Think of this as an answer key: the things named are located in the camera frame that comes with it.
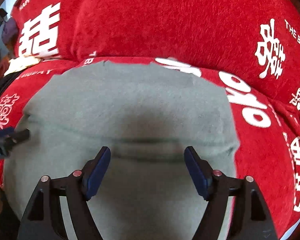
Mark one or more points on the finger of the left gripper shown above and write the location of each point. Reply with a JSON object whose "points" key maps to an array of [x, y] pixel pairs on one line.
{"points": [[6, 131], [17, 137]]}

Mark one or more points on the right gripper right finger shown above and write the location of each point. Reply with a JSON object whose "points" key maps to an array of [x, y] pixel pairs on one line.
{"points": [[250, 217]]}

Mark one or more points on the grey knit garment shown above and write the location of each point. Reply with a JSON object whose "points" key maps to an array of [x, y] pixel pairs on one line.
{"points": [[147, 115]]}

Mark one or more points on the grey clothes pile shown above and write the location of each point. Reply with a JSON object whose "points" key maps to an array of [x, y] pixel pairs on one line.
{"points": [[8, 31]]}

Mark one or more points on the cream cloth at bedside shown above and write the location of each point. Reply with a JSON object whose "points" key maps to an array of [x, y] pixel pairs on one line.
{"points": [[22, 63]]}

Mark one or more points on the red wedding blanket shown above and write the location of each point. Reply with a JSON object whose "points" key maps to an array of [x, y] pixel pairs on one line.
{"points": [[267, 130]]}

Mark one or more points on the red rolled quilt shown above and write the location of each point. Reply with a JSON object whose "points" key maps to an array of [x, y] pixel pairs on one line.
{"points": [[257, 40]]}

